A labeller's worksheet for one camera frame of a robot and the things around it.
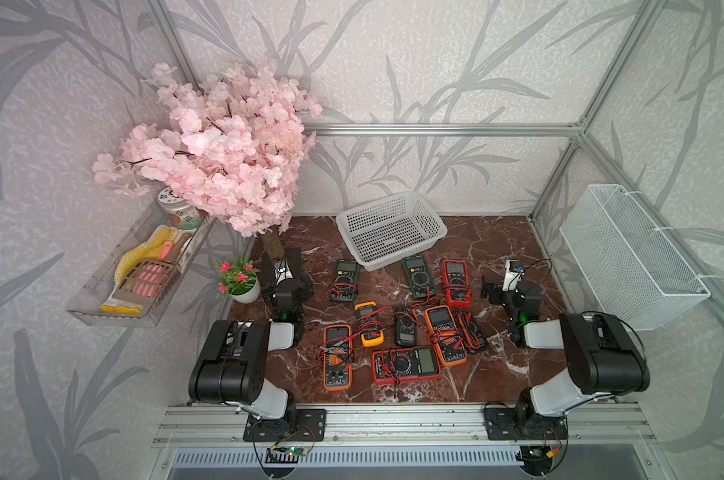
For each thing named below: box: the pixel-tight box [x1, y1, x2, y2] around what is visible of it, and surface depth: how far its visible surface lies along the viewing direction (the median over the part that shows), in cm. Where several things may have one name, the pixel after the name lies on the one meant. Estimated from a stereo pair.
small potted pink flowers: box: [216, 256, 261, 304], surface depth 89 cm
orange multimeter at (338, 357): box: [323, 324, 353, 391], surface depth 82 cm
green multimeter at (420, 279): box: [402, 255, 436, 299], surface depth 101 cm
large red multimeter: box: [372, 346, 441, 385], surface depth 82 cm
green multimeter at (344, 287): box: [330, 260, 360, 302], surface depth 99 cm
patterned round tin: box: [158, 186, 203, 230], surface depth 72 cm
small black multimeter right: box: [456, 311, 488, 354], surface depth 88 cm
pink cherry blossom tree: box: [92, 60, 323, 238], surface depth 62 cm
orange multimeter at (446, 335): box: [424, 305, 468, 367], surface depth 86 cm
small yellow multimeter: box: [355, 301, 385, 347], surface depth 88 cm
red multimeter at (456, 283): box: [442, 259, 472, 308], surface depth 98 cm
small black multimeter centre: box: [394, 311, 416, 347], surface depth 88 cm
